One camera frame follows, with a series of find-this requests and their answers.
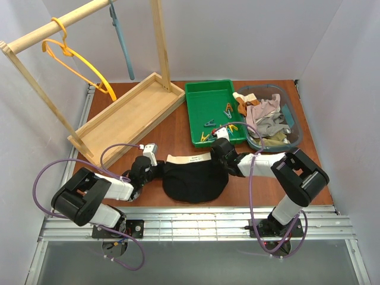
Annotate yellow plastic hanger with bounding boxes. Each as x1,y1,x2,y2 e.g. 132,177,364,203
41,17,118,102

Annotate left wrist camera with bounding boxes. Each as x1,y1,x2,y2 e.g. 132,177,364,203
142,143,158,166

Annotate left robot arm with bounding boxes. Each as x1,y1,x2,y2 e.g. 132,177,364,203
51,156,164,229

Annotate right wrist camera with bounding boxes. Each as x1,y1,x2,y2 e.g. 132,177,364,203
214,127,230,141

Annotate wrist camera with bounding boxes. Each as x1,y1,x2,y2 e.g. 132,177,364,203
214,127,230,141
142,143,158,166

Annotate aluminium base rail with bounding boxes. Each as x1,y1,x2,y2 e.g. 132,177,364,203
39,205,356,241

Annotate yellow clothespin right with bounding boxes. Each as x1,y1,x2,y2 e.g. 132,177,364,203
228,124,238,133

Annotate green plastic tray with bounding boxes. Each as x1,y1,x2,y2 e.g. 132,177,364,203
185,80,246,148

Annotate clear plastic laundry bin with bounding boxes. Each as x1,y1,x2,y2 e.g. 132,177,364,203
236,84,303,153

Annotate black underwear beige waistband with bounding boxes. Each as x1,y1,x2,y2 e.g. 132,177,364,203
162,153,229,204

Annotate dark grey clothespin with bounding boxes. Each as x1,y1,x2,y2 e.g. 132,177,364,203
204,119,216,128

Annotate pile of clothes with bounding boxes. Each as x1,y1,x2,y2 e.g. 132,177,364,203
233,92,292,147

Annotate yellow clothespin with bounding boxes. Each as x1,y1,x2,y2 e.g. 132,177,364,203
228,124,238,133
200,132,210,142

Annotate blue plastic hanger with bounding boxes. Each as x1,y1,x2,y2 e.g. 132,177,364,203
109,1,135,80

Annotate yellow clothespin front left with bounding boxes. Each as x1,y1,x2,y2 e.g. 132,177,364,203
200,132,210,142

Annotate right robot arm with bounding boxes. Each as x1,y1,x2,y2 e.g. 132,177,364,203
211,138,330,233

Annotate wooden clothes rack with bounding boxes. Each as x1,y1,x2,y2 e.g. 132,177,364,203
1,1,185,166

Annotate teal clothespin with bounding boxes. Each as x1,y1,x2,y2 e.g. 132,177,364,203
223,110,232,119

